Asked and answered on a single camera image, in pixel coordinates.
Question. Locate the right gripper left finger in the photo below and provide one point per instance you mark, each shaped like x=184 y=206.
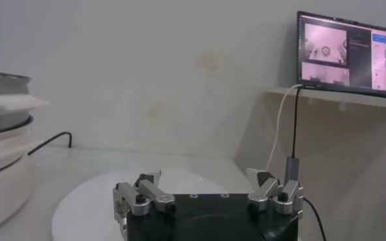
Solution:
x=130 y=194

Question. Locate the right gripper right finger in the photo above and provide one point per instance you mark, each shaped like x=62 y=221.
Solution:
x=264 y=193

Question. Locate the white round plate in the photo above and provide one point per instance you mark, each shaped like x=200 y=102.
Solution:
x=91 y=209

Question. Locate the white side table with laptop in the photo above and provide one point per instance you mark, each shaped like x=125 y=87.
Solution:
x=343 y=147

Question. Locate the white electric cooker base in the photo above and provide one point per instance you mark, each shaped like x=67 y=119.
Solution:
x=2 y=190

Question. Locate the dark open laptop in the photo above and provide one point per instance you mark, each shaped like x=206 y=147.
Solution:
x=343 y=52

